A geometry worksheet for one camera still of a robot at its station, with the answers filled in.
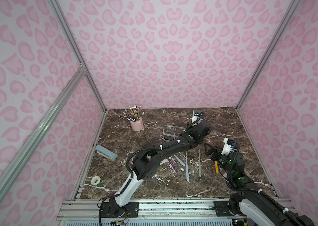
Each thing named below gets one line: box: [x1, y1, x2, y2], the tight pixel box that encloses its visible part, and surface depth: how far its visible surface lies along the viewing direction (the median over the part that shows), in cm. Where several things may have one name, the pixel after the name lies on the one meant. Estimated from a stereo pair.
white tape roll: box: [90, 175, 101, 186], surface depth 83 cm
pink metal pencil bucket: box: [129, 117, 144, 132], surface depth 103 cm
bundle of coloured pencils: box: [123, 104, 147, 122], surface depth 103 cm
